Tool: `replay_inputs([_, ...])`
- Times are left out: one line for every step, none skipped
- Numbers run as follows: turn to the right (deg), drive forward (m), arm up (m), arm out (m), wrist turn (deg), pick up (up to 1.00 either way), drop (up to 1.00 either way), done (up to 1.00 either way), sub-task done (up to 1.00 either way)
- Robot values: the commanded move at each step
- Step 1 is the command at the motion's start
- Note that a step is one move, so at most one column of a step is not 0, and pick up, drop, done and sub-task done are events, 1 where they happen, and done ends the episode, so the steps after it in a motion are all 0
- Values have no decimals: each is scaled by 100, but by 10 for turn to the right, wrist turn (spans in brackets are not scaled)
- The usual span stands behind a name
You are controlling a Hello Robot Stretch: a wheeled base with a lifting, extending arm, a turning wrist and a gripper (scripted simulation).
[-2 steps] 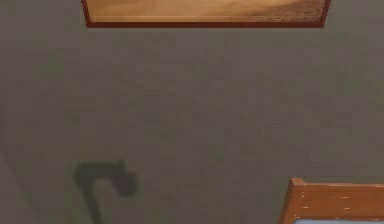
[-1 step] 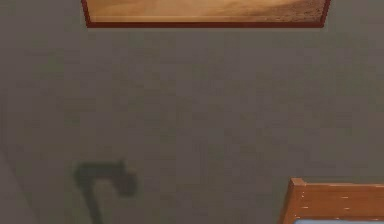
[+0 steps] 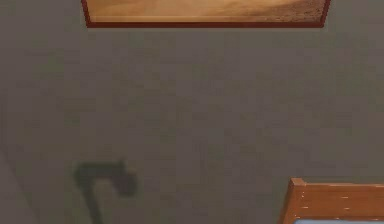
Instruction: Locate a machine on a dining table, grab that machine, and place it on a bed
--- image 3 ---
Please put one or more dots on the wooden bed with blue bedding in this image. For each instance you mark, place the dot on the wooden bed with blue bedding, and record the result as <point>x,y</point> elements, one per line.
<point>333,201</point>

